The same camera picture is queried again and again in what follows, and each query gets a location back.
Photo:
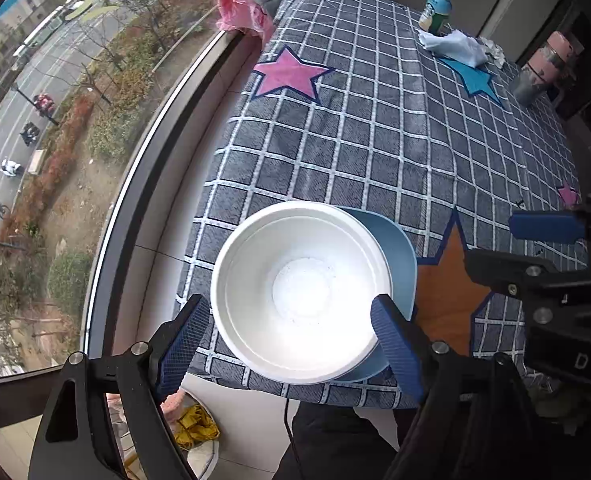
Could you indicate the green cap bottle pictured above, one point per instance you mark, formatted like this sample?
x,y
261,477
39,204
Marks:
x,y
435,16

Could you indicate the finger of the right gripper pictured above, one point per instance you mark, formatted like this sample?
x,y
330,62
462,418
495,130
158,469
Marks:
x,y
520,276
561,227

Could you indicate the pink grey tumbler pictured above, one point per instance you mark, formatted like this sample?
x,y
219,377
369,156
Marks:
x,y
550,66

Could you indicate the pink plastic bag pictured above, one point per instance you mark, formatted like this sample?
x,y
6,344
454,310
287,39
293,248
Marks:
x,y
246,16

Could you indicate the light blue plate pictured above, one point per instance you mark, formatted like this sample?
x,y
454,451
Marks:
x,y
401,258

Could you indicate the light blue cloth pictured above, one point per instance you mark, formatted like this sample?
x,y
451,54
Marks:
x,y
456,45

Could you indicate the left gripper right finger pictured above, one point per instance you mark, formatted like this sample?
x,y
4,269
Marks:
x,y
414,359

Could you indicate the large white paper bowl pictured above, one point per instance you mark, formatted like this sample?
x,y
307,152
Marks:
x,y
291,291

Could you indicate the grey checkered star tablecloth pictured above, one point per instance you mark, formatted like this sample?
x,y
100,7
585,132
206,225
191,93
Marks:
x,y
392,130

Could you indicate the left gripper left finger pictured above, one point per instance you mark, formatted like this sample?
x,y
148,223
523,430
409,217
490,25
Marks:
x,y
174,344

